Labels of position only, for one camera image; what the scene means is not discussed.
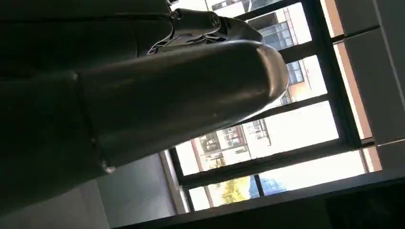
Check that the dark window frame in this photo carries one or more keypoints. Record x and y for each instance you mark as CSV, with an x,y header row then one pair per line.
x,y
330,79

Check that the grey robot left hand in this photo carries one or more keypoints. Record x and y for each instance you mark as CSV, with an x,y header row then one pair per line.
x,y
126,101

